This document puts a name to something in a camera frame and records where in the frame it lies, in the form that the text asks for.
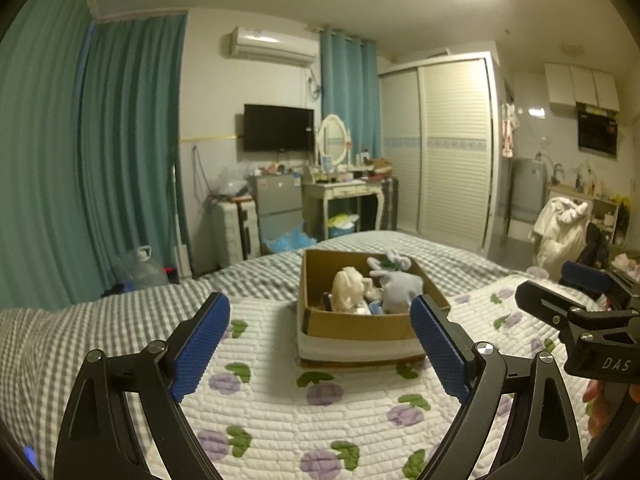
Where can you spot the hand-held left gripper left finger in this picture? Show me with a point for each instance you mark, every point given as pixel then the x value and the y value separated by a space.
pixel 200 347

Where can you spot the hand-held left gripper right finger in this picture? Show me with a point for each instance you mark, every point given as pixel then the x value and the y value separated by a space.
pixel 440 355

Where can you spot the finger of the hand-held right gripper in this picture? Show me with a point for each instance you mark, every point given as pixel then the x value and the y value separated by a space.
pixel 545 301
pixel 585 275

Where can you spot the grey plush toy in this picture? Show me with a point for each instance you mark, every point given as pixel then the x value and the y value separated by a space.
pixel 400 292

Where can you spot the blue patterned tissue packet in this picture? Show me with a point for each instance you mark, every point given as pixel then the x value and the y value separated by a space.
pixel 376 309

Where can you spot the cardboard box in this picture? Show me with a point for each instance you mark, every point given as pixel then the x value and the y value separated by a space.
pixel 360 332

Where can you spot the white sock with blue band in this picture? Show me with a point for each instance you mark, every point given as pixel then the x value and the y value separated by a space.
pixel 372 290

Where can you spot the grey-white knotted soft toy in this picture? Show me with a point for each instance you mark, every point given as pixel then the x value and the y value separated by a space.
pixel 390 262

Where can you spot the cream plush cloth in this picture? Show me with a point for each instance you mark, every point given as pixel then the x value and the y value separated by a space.
pixel 347 287

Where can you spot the person's right hand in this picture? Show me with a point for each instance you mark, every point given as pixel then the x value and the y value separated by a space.
pixel 600 402

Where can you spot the dark floral clothing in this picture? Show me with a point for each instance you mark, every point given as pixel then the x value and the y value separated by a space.
pixel 597 245

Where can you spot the white jacket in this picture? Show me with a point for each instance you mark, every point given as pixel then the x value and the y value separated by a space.
pixel 557 235

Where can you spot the cluttered white shelf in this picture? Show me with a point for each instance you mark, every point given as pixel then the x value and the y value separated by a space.
pixel 605 205

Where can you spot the clear water jug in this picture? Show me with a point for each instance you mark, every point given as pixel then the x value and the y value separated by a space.
pixel 142 272

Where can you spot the floral quilted blanket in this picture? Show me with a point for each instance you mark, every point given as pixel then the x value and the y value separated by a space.
pixel 300 410

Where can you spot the white ribbed suitcase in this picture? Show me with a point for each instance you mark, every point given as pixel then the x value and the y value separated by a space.
pixel 227 232

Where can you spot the blue plastic bag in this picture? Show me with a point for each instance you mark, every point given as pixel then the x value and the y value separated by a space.
pixel 290 242

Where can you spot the black range hood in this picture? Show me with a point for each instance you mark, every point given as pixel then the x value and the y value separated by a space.
pixel 597 130

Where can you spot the grey suitcase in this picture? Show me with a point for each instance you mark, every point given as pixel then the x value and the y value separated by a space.
pixel 390 205

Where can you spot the hanging pink white clothes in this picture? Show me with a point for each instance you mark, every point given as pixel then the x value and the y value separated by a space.
pixel 508 130

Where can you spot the silver small fridge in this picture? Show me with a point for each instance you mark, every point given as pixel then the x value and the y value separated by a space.
pixel 275 200

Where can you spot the yellow bag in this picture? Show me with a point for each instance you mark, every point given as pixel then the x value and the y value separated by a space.
pixel 342 221

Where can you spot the clear plastic bags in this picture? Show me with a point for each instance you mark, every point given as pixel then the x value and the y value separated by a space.
pixel 232 182

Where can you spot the white louvred wardrobe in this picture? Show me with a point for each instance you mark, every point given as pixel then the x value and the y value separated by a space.
pixel 450 150

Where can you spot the white dressing table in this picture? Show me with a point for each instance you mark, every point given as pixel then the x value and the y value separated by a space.
pixel 340 191

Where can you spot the brown boxes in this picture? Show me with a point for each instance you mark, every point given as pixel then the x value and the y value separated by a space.
pixel 380 164

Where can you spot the teal curtain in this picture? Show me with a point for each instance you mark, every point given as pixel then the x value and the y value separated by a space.
pixel 40 160
pixel 130 135

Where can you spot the white oval mirror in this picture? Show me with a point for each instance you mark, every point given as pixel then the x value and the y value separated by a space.
pixel 334 137

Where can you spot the light blue curtain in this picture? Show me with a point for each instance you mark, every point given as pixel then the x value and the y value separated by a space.
pixel 350 90

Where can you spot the white air conditioner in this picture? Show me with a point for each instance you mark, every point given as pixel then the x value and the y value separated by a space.
pixel 272 45

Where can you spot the white wall cabinets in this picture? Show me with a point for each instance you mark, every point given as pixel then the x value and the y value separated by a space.
pixel 580 85

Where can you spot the black wall television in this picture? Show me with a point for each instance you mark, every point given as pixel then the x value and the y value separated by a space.
pixel 277 127

